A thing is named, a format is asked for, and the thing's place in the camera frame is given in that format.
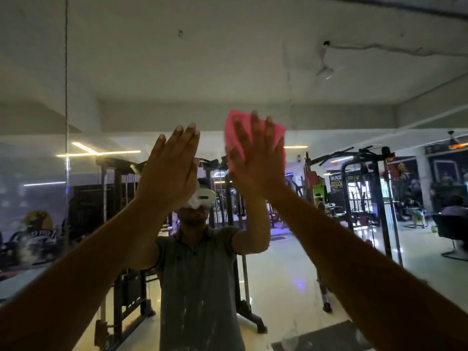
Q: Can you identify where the person's left hand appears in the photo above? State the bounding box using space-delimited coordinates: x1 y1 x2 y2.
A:
135 123 201 213

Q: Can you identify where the person's right hand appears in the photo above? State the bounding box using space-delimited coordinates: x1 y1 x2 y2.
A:
225 111 287 201

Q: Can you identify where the pink cloth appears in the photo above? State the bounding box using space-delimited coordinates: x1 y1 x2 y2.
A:
224 110 287 173

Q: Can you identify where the person's right forearm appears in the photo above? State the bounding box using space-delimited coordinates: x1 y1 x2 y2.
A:
269 184 468 351

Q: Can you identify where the person's left forearm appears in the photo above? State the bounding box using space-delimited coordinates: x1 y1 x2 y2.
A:
0 197 173 351

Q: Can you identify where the large wall mirror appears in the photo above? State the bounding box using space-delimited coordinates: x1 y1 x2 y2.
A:
0 0 468 351

